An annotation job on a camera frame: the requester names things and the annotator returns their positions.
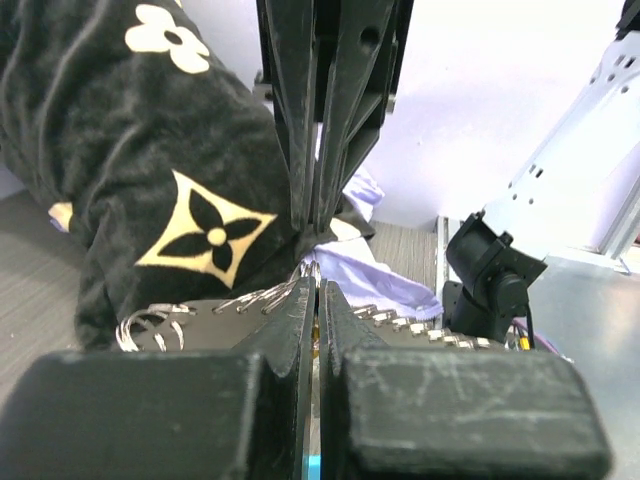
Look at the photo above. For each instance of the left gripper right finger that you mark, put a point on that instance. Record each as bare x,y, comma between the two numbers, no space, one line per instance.
444,412

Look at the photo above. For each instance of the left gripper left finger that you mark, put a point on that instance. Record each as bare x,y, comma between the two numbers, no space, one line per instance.
242,413

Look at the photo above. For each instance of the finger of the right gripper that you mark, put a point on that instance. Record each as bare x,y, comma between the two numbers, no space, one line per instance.
289,58
362,45

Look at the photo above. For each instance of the blue handled key ring organizer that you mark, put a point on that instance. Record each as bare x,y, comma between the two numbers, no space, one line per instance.
224,324

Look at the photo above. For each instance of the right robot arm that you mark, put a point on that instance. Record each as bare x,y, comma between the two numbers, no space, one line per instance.
500,250

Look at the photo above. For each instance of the lavender cloth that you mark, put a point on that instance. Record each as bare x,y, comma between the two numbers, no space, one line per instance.
348,260

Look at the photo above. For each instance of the black floral blanket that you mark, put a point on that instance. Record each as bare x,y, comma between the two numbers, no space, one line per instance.
150,153

